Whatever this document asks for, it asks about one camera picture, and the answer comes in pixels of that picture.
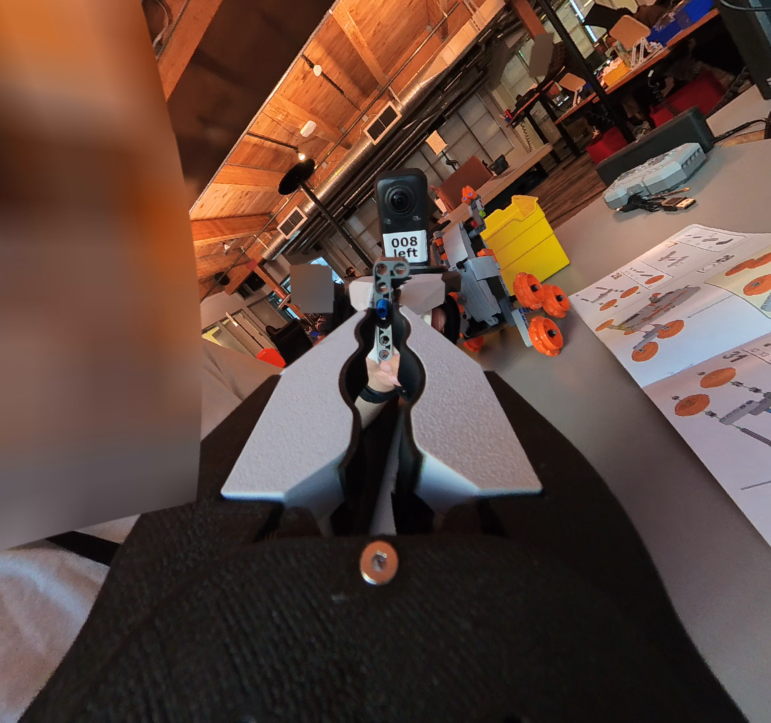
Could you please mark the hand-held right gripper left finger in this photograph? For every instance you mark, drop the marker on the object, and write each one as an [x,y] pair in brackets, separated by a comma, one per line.
[295,428]

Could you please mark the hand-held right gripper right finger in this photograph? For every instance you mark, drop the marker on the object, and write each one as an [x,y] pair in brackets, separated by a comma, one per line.
[470,428]

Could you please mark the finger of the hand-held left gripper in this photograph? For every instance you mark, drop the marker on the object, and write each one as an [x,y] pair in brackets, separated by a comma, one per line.
[361,294]
[427,301]

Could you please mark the grey angled building beam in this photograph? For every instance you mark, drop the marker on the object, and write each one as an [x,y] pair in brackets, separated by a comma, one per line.
[388,274]

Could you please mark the grey straight building beam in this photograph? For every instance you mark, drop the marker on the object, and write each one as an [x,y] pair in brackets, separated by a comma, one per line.
[385,340]

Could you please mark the person's left forearm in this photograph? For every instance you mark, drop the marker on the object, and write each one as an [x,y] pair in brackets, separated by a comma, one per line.
[376,416]

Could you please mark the neighbouring desk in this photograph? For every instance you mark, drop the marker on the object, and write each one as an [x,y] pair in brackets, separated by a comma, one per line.
[741,114]

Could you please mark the person's left hand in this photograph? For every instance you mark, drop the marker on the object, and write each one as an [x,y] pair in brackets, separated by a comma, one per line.
[382,376]

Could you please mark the grey and orange toy robot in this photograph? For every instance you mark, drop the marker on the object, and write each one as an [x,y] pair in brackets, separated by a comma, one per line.
[476,289]

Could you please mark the brown board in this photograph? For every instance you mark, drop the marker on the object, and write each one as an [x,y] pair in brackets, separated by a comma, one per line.
[464,178]

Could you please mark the orange plastic object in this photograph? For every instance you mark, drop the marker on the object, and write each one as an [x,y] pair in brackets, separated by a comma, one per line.
[271,357]

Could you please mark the white air vent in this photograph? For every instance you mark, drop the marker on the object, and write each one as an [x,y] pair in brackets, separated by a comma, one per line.
[382,123]

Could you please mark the black wristband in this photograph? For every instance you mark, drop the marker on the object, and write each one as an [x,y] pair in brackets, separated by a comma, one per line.
[376,394]

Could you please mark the orange toy wheel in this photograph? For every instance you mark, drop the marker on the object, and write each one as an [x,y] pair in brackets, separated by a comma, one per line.
[546,335]
[555,300]
[529,289]

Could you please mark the yellow storage bin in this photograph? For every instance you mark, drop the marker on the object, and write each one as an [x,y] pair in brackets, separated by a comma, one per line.
[524,241]

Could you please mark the white round ceiling lamp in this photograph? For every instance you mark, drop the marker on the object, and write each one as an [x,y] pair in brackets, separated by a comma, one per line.
[308,128]

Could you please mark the light background table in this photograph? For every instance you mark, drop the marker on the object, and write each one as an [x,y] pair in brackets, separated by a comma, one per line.
[518,168]

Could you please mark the open white instruction booklet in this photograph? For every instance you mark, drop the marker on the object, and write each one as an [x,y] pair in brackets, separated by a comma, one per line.
[692,343]

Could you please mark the black rectangular box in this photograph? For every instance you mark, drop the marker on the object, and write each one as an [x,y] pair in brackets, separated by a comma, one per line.
[656,138]

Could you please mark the wooden work table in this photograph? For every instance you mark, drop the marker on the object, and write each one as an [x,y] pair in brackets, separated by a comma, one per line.
[632,69]

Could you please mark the large red storage bin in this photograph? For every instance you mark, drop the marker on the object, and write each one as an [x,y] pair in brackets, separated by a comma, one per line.
[686,102]

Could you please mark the dark computer tower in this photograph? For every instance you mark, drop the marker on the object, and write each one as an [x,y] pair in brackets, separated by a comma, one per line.
[747,24]

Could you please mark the silver air duct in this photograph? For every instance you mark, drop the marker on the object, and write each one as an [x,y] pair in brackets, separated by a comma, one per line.
[361,150]

